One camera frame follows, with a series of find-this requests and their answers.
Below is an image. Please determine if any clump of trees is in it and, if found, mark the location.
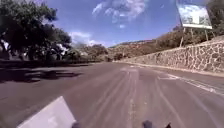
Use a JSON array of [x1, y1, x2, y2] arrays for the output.
[[65, 43, 109, 62]]

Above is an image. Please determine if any grey asphalt road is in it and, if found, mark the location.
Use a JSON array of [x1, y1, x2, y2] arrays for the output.
[[0, 61, 224, 128]]

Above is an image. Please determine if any bushy dry hillside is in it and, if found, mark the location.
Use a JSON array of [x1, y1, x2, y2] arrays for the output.
[[105, 0, 224, 62]]

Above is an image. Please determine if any robot's own part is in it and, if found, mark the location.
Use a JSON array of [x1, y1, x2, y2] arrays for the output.
[[142, 120, 154, 128]]

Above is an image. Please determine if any low dark roadside hedge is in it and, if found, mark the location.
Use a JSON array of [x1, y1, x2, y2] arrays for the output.
[[0, 58, 103, 70]]

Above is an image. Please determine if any pale roadside strip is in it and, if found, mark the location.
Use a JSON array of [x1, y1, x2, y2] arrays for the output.
[[114, 60, 224, 78]]

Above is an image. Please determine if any white painted road line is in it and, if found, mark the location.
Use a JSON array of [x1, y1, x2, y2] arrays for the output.
[[120, 65, 224, 98]]

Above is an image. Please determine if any large dark tree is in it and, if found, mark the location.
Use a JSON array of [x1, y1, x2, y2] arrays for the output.
[[0, 0, 73, 62]]

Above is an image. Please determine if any billboard on posts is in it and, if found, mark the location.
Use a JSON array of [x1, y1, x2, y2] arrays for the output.
[[175, 2, 214, 48]]

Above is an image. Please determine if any rough stone retaining wall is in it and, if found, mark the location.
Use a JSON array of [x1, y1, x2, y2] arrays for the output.
[[117, 39, 224, 74]]

